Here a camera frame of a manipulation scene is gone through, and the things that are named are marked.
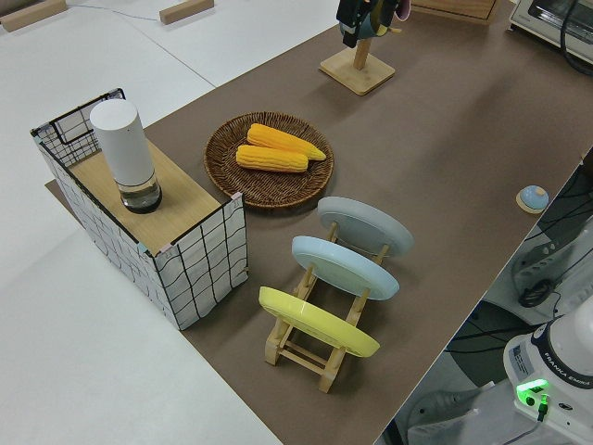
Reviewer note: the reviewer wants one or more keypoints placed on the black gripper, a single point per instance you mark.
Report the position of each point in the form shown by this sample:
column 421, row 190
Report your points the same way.
column 352, row 14

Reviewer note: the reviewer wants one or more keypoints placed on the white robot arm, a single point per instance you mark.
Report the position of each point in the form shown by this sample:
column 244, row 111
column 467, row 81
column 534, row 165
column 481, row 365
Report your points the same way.
column 556, row 352

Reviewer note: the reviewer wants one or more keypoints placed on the light wooden drawer cabinet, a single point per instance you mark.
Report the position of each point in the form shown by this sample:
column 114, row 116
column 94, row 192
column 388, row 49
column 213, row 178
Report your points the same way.
column 454, row 9

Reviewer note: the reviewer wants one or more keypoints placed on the dark teal mug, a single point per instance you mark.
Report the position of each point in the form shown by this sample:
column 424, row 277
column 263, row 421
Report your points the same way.
column 370, row 29

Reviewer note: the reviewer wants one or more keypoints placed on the wooden mug tree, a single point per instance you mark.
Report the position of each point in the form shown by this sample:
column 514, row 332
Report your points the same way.
column 357, row 69

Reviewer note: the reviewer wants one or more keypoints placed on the pink mug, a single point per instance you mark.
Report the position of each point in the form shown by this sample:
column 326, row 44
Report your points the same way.
column 403, row 9

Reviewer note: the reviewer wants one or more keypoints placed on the yellow corn cob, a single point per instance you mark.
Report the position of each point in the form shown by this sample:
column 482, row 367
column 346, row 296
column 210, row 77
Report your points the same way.
column 278, row 138
column 271, row 160

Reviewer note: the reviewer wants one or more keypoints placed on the brown table mat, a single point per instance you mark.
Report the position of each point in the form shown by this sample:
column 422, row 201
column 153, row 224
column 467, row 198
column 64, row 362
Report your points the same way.
column 440, row 162

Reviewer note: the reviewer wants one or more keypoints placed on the small wooden block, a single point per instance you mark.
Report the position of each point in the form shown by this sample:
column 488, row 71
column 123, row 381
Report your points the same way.
column 185, row 11
column 16, row 19

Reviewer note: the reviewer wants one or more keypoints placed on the brown wicker basket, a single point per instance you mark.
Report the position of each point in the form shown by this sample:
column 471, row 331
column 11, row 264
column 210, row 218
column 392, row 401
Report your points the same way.
column 231, row 162

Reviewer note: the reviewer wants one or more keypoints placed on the grey plate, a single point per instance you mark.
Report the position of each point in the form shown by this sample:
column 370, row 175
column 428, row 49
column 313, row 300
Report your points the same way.
column 366, row 225

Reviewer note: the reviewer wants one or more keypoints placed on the white toaster oven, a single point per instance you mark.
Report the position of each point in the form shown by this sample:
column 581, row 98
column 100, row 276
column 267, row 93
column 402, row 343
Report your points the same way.
column 546, row 23

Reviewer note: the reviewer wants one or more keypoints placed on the light blue plate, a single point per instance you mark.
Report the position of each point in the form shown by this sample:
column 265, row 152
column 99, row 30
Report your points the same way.
column 343, row 264

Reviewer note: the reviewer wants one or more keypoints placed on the yellow plate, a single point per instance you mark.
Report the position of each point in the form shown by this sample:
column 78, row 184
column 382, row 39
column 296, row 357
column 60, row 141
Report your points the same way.
column 315, row 322

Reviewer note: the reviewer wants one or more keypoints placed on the wooden plate rack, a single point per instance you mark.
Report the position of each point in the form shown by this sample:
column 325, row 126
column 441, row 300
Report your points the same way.
column 301, row 357

